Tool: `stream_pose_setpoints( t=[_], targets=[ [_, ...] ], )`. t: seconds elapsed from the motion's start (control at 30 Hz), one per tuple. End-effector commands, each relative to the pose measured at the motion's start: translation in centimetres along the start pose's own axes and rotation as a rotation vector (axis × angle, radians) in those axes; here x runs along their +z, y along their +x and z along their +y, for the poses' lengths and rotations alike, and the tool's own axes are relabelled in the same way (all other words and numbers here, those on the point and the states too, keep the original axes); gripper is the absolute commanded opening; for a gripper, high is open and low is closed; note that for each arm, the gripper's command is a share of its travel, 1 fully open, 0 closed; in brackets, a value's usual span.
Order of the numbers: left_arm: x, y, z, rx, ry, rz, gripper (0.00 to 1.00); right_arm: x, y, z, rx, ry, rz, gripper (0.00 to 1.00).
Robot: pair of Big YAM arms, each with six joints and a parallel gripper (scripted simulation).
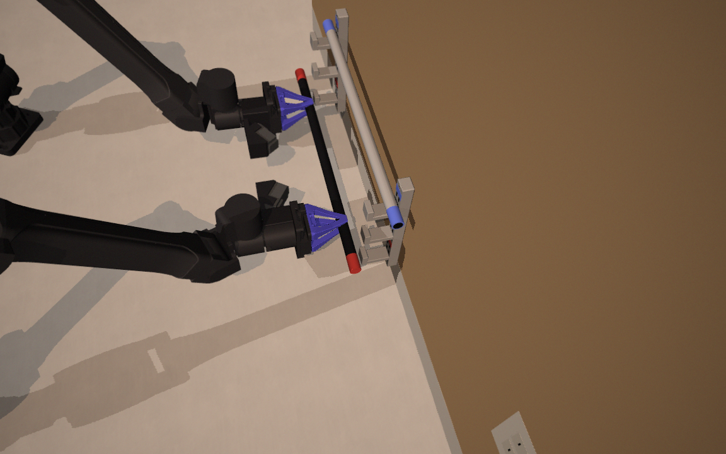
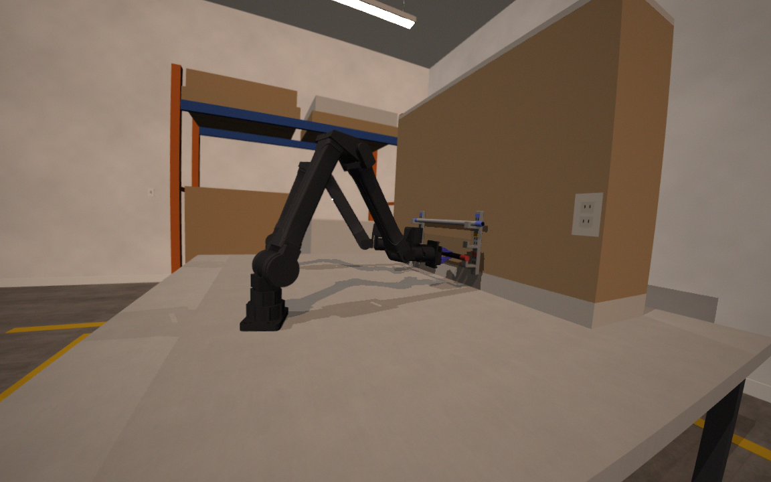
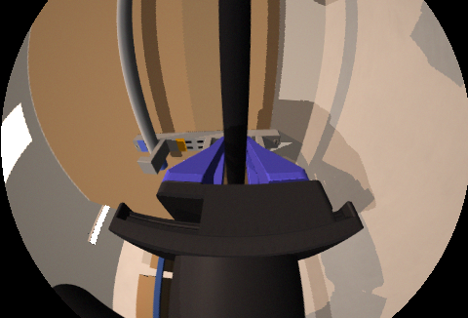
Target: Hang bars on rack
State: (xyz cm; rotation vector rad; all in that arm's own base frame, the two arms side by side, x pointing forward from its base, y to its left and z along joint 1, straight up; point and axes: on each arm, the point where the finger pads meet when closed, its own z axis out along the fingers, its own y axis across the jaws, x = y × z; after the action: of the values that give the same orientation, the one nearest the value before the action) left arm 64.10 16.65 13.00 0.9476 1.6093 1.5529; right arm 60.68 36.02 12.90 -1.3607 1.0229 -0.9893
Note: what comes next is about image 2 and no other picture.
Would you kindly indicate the grey metal bar with blue ends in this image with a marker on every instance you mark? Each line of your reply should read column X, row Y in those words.
column 453, row 222

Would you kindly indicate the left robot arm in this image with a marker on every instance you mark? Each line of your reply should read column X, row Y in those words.
column 344, row 208

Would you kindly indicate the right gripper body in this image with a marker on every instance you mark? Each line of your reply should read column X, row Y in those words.
column 432, row 253

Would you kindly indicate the black bar with red ends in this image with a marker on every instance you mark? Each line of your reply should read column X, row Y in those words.
column 455, row 255

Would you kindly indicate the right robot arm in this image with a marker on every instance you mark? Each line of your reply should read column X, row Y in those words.
column 274, row 268

